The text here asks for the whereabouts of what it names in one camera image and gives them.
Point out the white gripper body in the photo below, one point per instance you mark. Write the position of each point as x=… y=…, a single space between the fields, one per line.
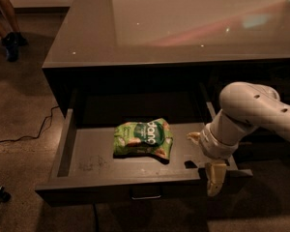
x=210 y=146

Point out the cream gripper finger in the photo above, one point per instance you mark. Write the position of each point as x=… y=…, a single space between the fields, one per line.
x=194 y=137
x=215 y=173

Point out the grey drawer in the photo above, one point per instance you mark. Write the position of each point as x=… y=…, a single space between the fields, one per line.
x=86 y=171

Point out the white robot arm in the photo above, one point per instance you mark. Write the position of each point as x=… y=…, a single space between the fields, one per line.
x=244 y=108

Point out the grey drawer cabinet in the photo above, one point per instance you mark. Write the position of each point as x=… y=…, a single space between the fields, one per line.
x=116 y=47

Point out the green snack bag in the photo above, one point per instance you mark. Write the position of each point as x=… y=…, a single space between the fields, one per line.
x=143 y=138

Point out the person in tan shorts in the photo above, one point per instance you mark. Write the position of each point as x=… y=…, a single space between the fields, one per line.
x=11 y=38

